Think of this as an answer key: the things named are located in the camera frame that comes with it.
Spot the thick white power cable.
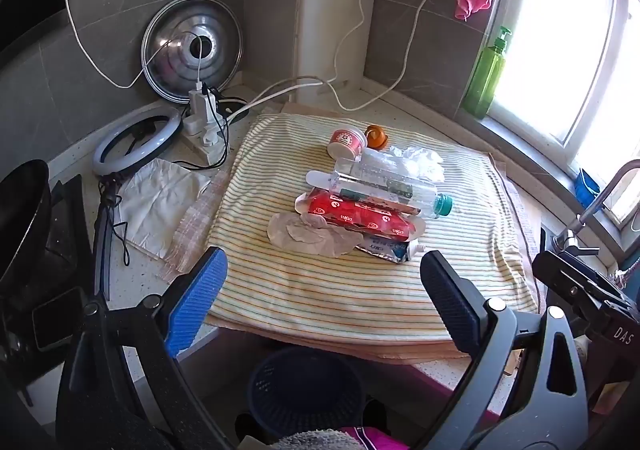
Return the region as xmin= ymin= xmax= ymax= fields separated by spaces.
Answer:
xmin=227 ymin=0 xmax=461 ymax=123

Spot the steel pot lid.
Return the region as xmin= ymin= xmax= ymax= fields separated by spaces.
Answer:
xmin=141 ymin=0 xmax=244 ymax=105

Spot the clear plastic wrap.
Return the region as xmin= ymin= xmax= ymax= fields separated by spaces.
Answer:
xmin=360 ymin=145 xmax=446 ymax=183

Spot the ring light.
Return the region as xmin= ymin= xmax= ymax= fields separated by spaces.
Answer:
xmin=92 ymin=107 xmax=183 ymax=177

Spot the clear plastic bottle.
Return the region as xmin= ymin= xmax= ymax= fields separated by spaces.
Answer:
xmin=332 ymin=157 xmax=454 ymax=220

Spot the metal faucet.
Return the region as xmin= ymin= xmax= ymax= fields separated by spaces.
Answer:
xmin=552 ymin=162 xmax=640 ymax=258

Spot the black tripod stand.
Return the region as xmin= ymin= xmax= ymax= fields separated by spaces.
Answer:
xmin=94 ymin=170 xmax=132 ymax=301

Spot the wooden board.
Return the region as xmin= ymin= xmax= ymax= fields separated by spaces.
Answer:
xmin=504 ymin=349 xmax=527 ymax=377

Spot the blue plastic basket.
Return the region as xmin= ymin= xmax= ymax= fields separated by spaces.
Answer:
xmin=247 ymin=347 xmax=368 ymax=441

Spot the white toothbrush package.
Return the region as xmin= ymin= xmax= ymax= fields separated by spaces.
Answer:
xmin=306 ymin=169 xmax=426 ymax=217

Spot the orange tangerine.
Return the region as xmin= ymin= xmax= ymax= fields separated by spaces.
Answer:
xmin=365 ymin=125 xmax=390 ymax=151

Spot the black phone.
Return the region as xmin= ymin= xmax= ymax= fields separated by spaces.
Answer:
xmin=32 ymin=287 xmax=86 ymax=351

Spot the blue plastic item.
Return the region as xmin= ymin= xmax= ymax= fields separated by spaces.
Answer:
xmin=574 ymin=169 xmax=601 ymax=208

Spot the tissue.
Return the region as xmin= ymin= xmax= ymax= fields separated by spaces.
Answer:
xmin=267 ymin=211 xmax=363 ymax=258

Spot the black charging cable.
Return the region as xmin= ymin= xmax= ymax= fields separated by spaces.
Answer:
xmin=202 ymin=86 xmax=251 ymax=131

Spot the tan towel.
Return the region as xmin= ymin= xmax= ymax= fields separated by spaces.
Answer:
xmin=217 ymin=102 xmax=545 ymax=364

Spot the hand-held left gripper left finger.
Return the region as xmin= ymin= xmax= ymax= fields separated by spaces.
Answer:
xmin=56 ymin=246 xmax=236 ymax=450

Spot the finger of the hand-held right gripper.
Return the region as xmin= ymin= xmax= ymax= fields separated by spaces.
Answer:
xmin=531 ymin=250 xmax=608 ymax=303

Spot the white power strip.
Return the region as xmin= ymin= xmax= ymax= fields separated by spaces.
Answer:
xmin=180 ymin=107 xmax=233 ymax=163

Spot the white charger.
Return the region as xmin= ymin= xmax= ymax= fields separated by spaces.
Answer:
xmin=189 ymin=84 xmax=221 ymax=121

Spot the white cutting board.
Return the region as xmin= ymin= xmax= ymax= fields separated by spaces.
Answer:
xmin=298 ymin=0 xmax=376 ymax=103

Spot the striped cloth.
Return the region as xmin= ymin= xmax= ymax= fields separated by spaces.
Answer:
xmin=206 ymin=112 xmax=541 ymax=346

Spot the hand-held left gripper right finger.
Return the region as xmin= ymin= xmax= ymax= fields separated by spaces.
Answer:
xmin=420 ymin=251 xmax=591 ymax=450

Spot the thin white cable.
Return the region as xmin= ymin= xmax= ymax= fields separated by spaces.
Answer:
xmin=62 ymin=0 xmax=207 ymax=91

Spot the plaid dishcloth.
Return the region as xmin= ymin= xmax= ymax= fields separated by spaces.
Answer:
xmin=162 ymin=169 xmax=237 ymax=277

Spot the black wok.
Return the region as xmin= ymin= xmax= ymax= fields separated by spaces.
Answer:
xmin=0 ymin=159 xmax=53 ymax=286

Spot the red snack packet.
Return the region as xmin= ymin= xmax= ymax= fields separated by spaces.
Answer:
xmin=296 ymin=187 xmax=426 ymax=241

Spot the green soap bottle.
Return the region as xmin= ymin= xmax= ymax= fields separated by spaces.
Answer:
xmin=462 ymin=26 xmax=513 ymax=120

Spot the red yogurt cup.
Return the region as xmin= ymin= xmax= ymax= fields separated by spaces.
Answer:
xmin=327 ymin=127 xmax=370 ymax=162

